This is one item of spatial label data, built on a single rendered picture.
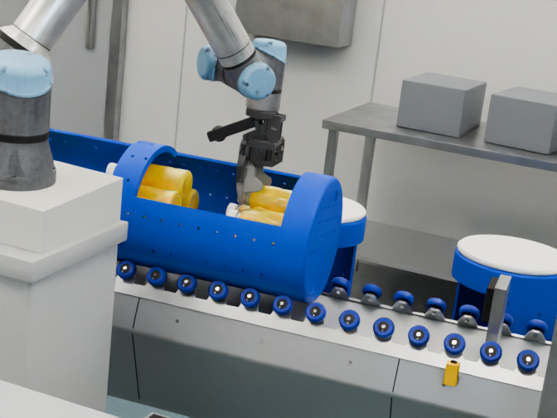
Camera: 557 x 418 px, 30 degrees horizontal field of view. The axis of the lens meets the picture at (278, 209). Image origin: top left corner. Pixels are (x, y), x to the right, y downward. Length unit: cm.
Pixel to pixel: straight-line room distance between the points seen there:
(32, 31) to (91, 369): 67
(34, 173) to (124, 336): 58
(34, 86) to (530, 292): 125
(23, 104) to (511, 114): 310
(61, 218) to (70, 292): 16
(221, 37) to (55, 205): 46
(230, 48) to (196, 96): 399
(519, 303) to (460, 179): 308
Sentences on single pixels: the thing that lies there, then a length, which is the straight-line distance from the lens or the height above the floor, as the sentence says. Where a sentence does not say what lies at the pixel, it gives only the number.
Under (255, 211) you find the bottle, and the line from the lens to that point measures 225.
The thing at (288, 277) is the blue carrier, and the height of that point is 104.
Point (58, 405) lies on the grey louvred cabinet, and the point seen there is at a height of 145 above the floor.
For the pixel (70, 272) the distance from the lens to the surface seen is 197.
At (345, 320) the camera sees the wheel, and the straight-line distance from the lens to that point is 221.
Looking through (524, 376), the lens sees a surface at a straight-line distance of 218.
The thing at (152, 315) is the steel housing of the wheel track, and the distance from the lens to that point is 235.
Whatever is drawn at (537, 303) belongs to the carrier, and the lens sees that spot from 254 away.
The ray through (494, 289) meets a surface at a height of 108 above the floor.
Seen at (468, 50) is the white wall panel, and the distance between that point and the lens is 547.
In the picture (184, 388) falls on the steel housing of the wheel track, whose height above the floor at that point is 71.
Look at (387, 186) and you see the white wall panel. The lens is 568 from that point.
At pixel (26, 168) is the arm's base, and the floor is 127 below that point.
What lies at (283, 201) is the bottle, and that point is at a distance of 228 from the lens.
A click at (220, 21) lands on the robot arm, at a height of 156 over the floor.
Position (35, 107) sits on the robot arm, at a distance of 193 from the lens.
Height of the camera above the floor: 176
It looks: 16 degrees down
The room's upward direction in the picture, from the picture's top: 7 degrees clockwise
